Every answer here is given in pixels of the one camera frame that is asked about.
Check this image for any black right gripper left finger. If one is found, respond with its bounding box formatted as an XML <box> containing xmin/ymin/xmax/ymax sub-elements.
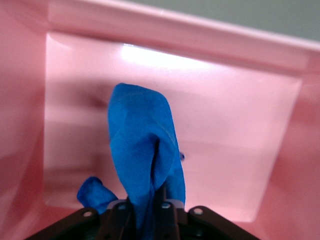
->
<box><xmin>24</xmin><ymin>199</ymin><xmax>138</xmax><ymax>240</ymax></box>

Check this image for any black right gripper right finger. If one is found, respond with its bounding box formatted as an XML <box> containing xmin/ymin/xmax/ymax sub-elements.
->
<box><xmin>149</xmin><ymin>184</ymin><xmax>261</xmax><ymax>240</ymax></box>

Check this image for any blue cloth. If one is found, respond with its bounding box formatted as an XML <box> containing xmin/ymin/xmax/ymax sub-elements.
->
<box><xmin>76</xmin><ymin>82</ymin><xmax>187</xmax><ymax>240</ymax></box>

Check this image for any pink plastic bin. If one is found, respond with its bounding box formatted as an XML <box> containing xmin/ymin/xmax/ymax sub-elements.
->
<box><xmin>0</xmin><ymin>0</ymin><xmax>320</xmax><ymax>240</ymax></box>

